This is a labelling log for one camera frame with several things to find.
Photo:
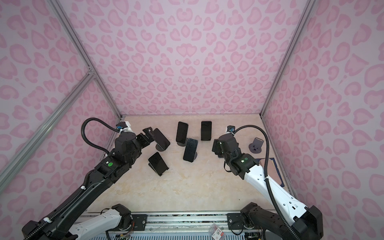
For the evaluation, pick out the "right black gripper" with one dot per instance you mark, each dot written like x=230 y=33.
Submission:
x=217 y=146

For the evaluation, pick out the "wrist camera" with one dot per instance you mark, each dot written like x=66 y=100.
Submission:
x=231 y=130
x=124 y=126

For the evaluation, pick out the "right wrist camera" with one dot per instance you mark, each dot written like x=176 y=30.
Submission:
x=231 y=130

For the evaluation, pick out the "black folding stand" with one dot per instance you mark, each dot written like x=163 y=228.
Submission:
x=159 y=170

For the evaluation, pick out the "aluminium corner post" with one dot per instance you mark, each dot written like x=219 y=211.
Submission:
x=307 y=13
x=64 y=20

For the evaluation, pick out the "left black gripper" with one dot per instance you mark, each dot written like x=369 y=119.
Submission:
x=141 y=137

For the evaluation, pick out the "purple phone on folding stand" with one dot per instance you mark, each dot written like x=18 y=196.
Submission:
x=206 y=130

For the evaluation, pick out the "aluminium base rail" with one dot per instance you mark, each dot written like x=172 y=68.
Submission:
x=187 y=222

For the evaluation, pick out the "pink phone case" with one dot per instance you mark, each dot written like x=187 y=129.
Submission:
x=271 y=168

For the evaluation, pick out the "silver phone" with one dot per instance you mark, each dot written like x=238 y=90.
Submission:
x=156 y=160

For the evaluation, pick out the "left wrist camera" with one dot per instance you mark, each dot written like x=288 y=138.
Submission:
x=124 y=126

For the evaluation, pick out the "back left phone on stand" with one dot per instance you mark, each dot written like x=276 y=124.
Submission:
x=160 y=139

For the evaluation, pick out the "aluminium diagonal frame bar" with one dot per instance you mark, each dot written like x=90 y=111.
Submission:
x=20 y=159

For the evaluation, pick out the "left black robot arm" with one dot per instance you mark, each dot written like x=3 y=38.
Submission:
x=60 y=223

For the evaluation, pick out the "left aluminium corner post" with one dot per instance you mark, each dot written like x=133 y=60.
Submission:
x=64 y=20

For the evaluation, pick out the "centre green phone on stand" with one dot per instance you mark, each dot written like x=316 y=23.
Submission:
x=190 y=150

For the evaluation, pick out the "right aluminium corner post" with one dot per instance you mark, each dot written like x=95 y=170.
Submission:
x=307 y=13

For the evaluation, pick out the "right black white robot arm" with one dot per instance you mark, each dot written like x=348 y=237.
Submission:
x=292 y=219

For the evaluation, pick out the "small red white packet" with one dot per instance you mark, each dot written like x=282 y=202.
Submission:
x=216 y=233

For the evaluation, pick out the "back middle green phone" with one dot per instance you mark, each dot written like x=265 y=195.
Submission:
x=182 y=131

